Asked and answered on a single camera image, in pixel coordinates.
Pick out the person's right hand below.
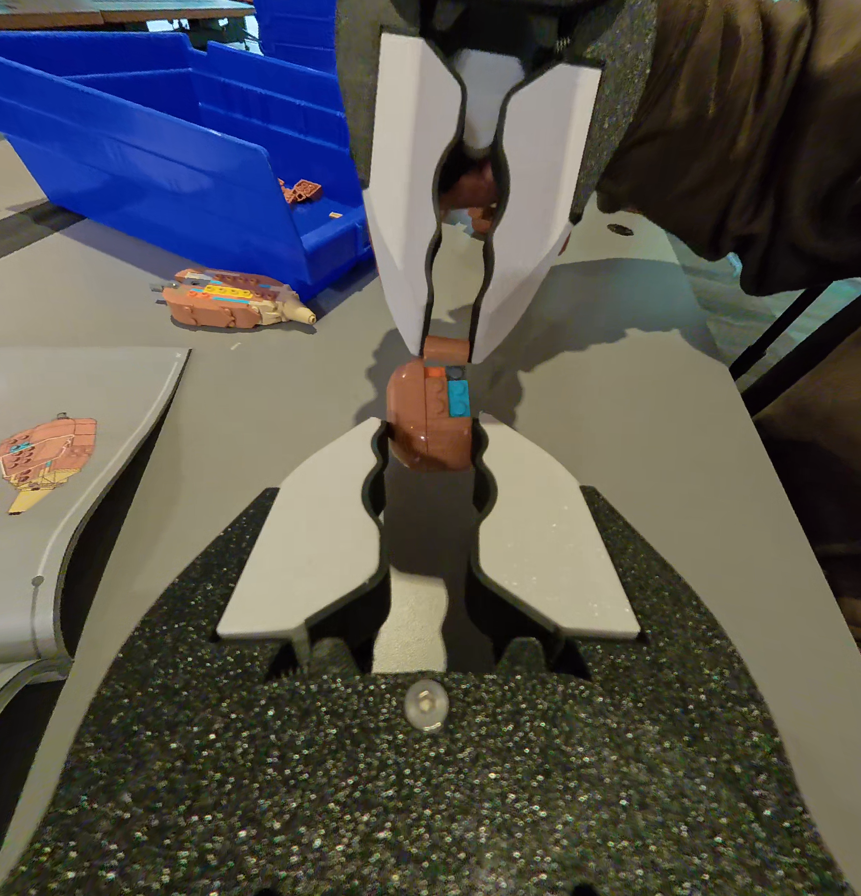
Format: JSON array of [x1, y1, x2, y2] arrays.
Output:
[[437, 157, 503, 233]]

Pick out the person's brown jacket torso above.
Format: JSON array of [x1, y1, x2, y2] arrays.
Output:
[[752, 329, 861, 631]]

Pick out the blue plastic bin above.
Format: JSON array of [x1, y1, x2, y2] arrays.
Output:
[[0, 31, 375, 303], [206, 41, 358, 191]]

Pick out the grey instruction booklet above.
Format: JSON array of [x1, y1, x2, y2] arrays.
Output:
[[0, 345, 193, 729]]

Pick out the round brown brick assembly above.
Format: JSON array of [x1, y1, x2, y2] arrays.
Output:
[[387, 358, 474, 474]]

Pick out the person's right forearm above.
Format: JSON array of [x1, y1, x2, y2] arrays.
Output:
[[598, 0, 861, 296]]

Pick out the brown toy brick ship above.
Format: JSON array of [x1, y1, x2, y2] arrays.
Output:
[[149, 268, 318, 332]]

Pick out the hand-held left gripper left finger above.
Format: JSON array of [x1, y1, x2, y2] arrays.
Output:
[[215, 416, 391, 672]]

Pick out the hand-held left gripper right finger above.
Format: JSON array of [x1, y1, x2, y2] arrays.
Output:
[[470, 413, 643, 672]]

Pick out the stack of blue plastic bins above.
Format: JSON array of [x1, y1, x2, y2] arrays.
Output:
[[254, 0, 342, 68]]

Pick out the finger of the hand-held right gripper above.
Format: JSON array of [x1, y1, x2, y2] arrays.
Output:
[[361, 30, 468, 361], [469, 62, 604, 366]]

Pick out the dark office table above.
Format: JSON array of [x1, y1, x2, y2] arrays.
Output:
[[0, 0, 256, 33]]

